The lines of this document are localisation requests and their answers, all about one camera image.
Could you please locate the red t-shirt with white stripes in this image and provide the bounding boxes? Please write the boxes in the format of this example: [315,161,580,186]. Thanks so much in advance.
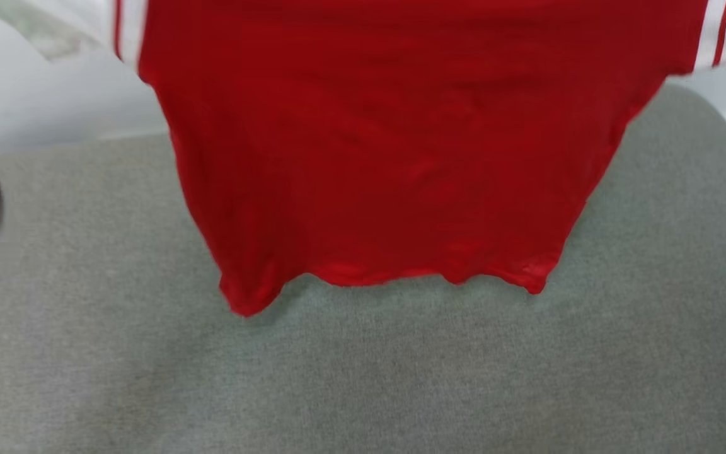
[113,0,726,318]

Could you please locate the grey fabric sofa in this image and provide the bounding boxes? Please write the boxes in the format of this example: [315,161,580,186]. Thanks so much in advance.
[0,82,726,454]

